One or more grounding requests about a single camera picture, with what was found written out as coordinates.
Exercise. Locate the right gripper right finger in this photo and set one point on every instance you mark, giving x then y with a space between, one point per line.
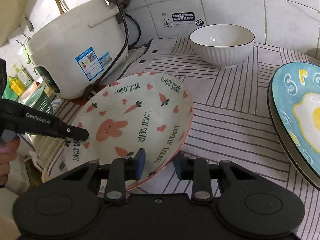
196 170

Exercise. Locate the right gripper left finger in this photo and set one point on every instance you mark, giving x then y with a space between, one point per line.
122 170

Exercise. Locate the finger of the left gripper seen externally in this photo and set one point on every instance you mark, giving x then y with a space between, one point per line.
22 119

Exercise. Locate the lovely bear rabbit plate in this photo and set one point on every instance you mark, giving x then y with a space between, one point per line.
149 110

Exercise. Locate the blue fried egg plate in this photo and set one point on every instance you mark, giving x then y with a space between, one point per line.
293 105

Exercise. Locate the left hand with pink nails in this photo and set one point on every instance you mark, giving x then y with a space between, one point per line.
8 153

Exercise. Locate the green plastic basket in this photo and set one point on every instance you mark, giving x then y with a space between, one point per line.
38 100

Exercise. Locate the striped white table mat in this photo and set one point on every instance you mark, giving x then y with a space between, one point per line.
231 120

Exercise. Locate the white rice cooker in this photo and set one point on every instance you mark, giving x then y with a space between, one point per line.
78 48

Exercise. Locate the white wall sticker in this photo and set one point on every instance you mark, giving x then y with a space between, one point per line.
171 19

